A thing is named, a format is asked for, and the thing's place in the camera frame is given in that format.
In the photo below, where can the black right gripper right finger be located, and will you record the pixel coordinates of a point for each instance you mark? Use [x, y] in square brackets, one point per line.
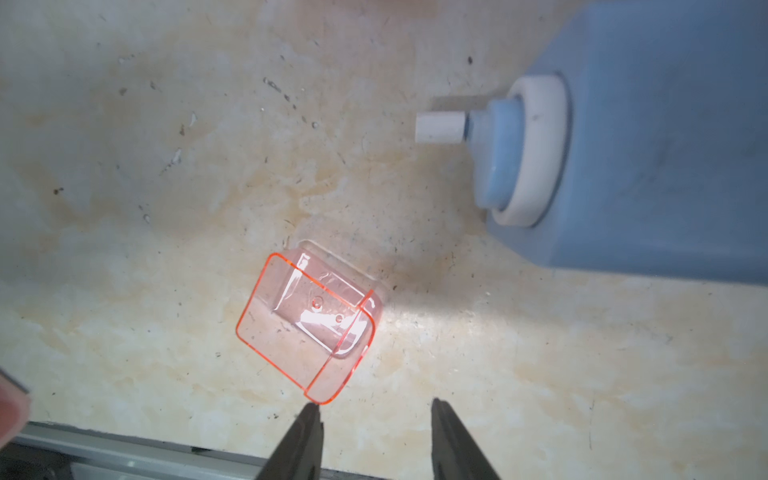
[454, 453]

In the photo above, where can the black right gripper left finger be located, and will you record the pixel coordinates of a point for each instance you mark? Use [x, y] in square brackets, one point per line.
[299, 453]

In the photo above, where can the blue pencil sharpener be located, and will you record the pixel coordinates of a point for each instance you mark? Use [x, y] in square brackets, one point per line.
[636, 143]

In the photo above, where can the red transparent tray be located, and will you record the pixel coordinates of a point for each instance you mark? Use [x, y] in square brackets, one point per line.
[312, 316]

